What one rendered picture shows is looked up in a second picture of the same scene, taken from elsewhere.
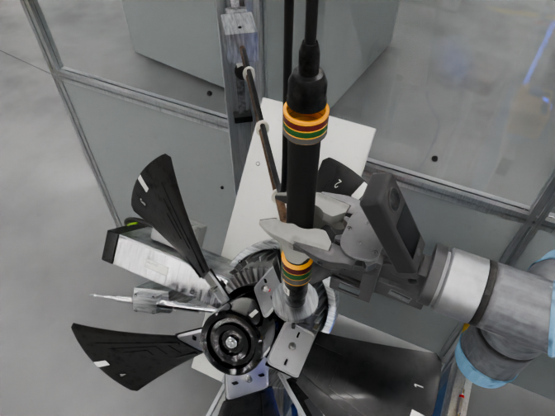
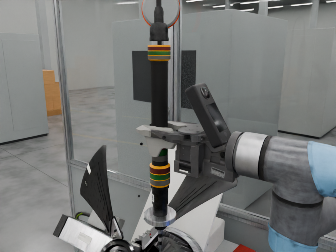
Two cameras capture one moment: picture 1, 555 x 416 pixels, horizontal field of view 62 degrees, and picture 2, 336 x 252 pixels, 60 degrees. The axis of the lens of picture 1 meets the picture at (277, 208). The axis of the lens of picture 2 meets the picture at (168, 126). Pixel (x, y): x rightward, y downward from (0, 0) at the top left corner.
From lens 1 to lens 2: 0.38 m
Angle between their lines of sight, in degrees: 36
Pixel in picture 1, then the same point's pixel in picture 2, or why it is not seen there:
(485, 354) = (279, 210)
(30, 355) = not seen: outside the picture
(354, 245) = (186, 130)
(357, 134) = not seen: hidden behind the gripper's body
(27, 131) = (45, 215)
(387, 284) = (209, 162)
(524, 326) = (292, 160)
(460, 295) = (248, 147)
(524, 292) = (289, 141)
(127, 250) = (70, 227)
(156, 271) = (83, 242)
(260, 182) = not seen: hidden behind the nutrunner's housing
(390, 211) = (202, 95)
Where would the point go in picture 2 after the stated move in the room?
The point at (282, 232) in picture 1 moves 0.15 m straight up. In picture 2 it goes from (146, 127) to (145, 47)
